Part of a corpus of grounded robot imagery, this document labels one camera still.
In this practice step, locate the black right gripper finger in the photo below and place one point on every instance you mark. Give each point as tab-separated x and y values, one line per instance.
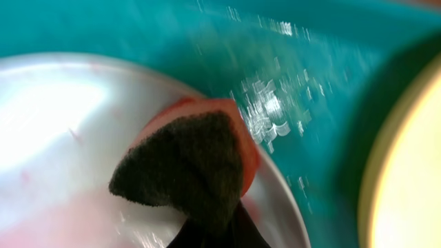
241	232

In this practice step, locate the yellow plate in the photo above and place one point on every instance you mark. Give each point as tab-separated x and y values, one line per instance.
399	203

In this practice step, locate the light blue plate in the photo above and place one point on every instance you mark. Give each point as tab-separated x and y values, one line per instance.
66	121

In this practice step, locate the teal plastic tray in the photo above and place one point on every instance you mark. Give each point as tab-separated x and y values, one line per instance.
315	79

